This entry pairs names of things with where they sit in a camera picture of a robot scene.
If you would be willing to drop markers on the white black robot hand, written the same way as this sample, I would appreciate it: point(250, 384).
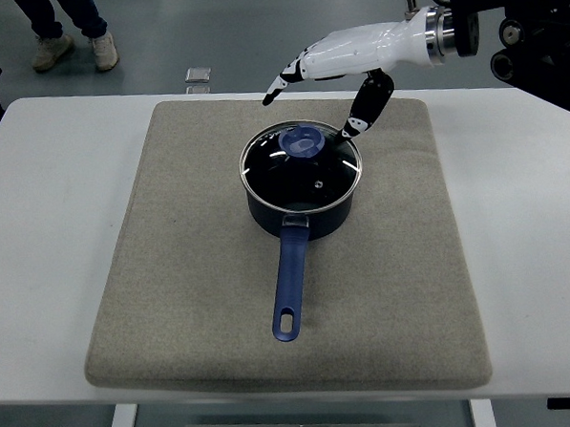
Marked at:
point(357, 49)

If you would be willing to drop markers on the glass pot lid blue knob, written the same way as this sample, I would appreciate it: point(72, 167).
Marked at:
point(303, 143)

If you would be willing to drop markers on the silver floor plate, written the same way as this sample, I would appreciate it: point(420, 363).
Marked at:
point(198, 74)
point(198, 90)

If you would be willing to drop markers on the beige fabric mat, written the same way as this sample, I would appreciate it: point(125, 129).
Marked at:
point(197, 275)

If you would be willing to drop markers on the person with light shoes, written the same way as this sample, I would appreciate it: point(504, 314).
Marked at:
point(48, 25)

